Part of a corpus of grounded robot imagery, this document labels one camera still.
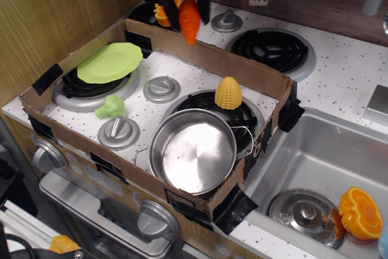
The yellow toy corn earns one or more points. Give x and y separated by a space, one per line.
228 94

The silver stovetop knob lower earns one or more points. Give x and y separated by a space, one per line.
119 133

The silver oven knob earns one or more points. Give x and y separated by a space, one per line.
47 157
155 221

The silver oven knob left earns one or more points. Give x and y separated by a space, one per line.
47 157

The orange pumpkin half in sink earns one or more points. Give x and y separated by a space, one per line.
360 215

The stainless steel pot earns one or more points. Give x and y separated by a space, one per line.
194 150

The green toy broccoli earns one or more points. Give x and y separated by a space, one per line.
113 106

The light green toy plate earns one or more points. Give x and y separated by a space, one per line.
110 63

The silver oven knob right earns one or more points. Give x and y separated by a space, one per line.
155 221

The grey toy sink basin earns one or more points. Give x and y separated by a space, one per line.
325 154

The steel pot lid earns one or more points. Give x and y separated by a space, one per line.
310 213

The silver stovetop knob upper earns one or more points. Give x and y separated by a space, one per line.
162 89

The front right stove burner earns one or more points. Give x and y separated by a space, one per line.
245 120

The silver stovetop knob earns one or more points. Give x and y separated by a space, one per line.
227 22
119 133
162 89

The silver stovetop knob back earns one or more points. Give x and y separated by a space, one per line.
227 22

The orange toy carrot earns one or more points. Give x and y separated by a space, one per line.
189 19

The orange pumpkin half on burner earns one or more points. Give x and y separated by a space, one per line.
161 16

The brown cardboard fence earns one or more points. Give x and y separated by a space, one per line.
228 206

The silver oven door handle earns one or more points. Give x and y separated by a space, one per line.
108 236

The back left stove burner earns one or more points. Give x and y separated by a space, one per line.
144 13

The back right stove burner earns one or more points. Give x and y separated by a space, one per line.
279 49

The orange tape piece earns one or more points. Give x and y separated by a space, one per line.
62 244

